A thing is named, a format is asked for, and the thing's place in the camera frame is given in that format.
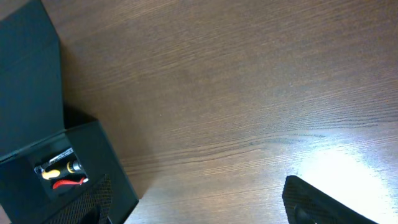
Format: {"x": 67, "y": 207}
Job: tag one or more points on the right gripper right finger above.
{"x": 306, "y": 204}

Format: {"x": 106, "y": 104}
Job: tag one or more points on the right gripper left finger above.
{"x": 90, "y": 207}

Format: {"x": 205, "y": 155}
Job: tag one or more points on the small red cutting pliers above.
{"x": 64, "y": 182}

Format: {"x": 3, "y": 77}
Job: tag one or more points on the yellow black screwdriver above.
{"x": 63, "y": 170}

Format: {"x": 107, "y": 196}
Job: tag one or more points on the silver combination wrench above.
{"x": 39, "y": 169}

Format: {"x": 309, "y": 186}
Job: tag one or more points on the black box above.
{"x": 37, "y": 125}

